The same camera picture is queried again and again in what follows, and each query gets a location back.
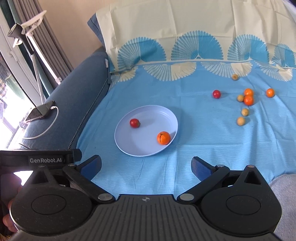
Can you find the blue patterned cloth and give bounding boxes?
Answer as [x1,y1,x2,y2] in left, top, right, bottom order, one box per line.
[77,1,295,196]

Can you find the lavender round plate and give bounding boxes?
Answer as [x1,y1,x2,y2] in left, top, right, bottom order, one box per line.
[114,105,179,157]

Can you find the operator left hand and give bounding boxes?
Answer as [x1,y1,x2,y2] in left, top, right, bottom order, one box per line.
[1,173,23,233]

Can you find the white charging cable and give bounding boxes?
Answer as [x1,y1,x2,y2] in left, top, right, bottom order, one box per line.
[22,105,59,140]

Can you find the tan longan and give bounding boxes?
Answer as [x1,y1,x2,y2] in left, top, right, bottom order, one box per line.
[241,108,249,116]
[232,74,239,81]
[237,116,246,126]
[237,94,244,102]

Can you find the black smartphone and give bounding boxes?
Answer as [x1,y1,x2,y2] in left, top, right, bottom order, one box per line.
[25,100,55,123]

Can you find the orange mandarin with stem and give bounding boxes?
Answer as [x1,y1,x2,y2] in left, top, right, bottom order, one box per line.
[157,132,171,145]

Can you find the white garment steamer stand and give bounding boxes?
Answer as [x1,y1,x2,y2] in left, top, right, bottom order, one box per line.
[8,10,62,104]

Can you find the small orange mandarin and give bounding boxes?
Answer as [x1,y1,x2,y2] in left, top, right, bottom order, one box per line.
[244,88,254,96]
[266,88,275,98]
[243,95,254,106]

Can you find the red cherry tomato with stem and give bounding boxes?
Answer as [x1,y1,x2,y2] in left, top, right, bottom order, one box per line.
[129,118,140,128]

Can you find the grey curtain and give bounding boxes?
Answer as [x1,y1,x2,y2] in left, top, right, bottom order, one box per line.
[0,0,74,93]

